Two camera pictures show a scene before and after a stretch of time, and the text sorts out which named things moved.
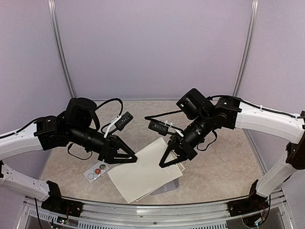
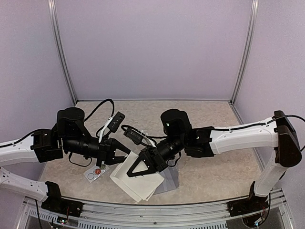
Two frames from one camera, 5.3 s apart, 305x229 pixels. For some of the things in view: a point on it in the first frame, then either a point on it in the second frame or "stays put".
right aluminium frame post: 250,37 stays put
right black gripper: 188,152 -> 153,158
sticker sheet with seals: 93,173 stays put
